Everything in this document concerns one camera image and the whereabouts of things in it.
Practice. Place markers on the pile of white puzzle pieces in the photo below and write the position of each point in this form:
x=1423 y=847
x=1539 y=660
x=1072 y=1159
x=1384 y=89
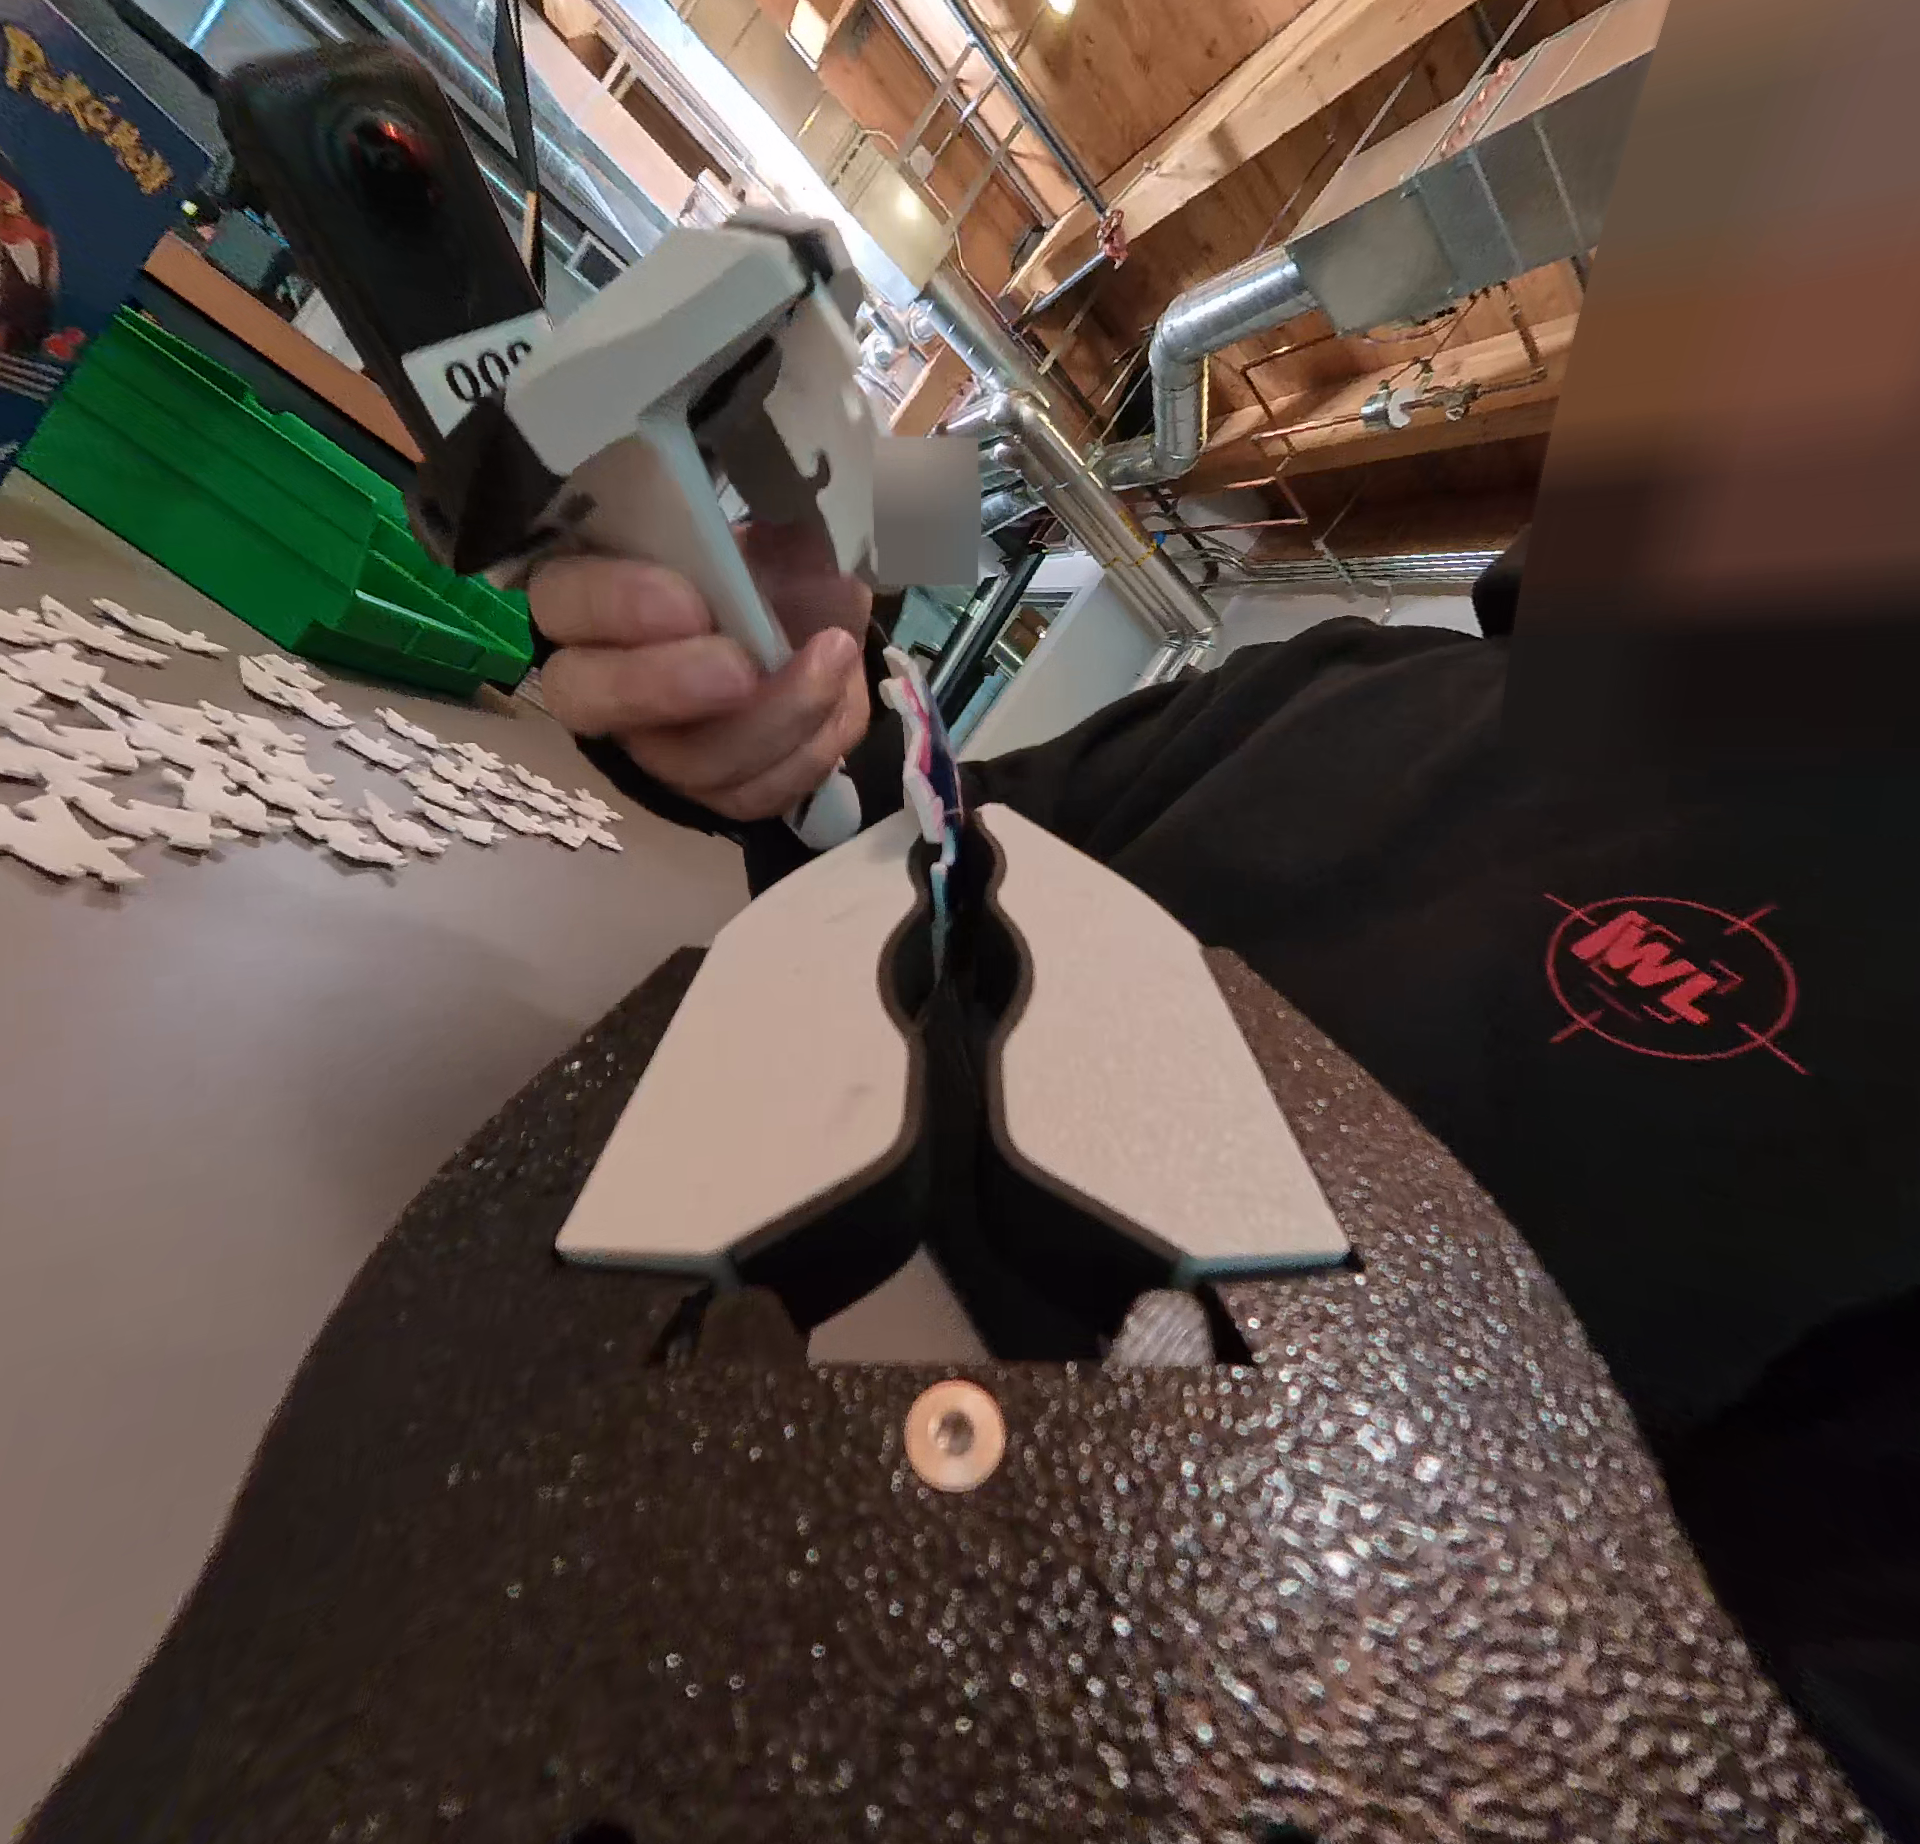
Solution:
x=90 y=841

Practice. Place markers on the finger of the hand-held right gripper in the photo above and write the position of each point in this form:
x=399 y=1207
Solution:
x=660 y=329

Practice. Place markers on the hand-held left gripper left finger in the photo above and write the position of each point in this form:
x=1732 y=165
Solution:
x=750 y=1065

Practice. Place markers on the rectangular metal duct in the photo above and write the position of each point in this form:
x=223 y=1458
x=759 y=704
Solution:
x=1441 y=223

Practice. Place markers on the curved jigsaw puzzle piece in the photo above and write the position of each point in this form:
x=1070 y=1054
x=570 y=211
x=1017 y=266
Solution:
x=922 y=741
x=841 y=404

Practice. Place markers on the blue puzzle ball box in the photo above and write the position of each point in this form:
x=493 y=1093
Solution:
x=75 y=223

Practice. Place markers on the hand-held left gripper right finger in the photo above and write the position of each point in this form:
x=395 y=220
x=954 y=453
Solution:
x=1156 y=1095

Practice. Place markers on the stacked green plastic bins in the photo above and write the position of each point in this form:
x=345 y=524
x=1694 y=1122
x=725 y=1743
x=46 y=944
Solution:
x=225 y=524

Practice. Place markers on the person's right hand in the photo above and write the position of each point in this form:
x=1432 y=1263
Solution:
x=660 y=676

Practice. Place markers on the silver elbow duct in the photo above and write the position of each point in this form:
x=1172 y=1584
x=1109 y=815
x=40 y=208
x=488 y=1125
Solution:
x=1186 y=374

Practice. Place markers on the wooden counter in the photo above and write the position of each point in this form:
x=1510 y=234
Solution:
x=211 y=284

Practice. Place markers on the long silver pipe duct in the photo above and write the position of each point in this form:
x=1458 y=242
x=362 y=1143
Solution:
x=1111 y=524

